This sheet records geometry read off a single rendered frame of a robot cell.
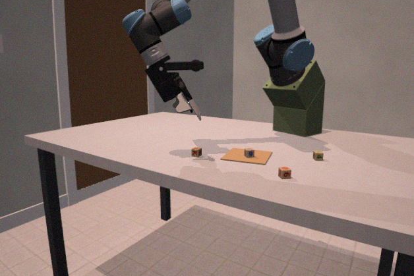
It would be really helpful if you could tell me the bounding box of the tan flat mat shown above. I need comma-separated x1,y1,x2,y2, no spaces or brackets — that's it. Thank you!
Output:
220,148,272,165

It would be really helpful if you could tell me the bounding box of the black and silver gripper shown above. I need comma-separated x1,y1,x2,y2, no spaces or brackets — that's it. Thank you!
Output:
145,55,201,120

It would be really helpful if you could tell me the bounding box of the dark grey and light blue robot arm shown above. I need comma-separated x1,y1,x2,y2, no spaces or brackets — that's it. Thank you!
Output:
123,0,314,86

